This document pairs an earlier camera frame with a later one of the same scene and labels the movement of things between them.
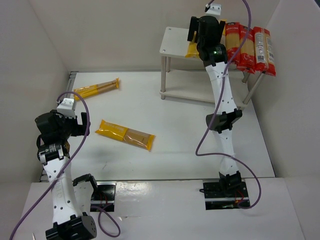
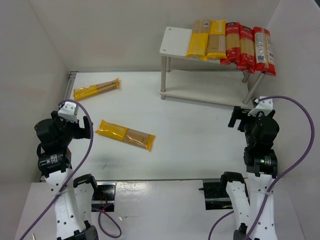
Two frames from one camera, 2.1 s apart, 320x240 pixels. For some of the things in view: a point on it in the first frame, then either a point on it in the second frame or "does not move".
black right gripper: (193, 29) -> (235, 116)
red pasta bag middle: (247, 59) does not move
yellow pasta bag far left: (86, 91) does not move
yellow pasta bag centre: (131, 136) does not move
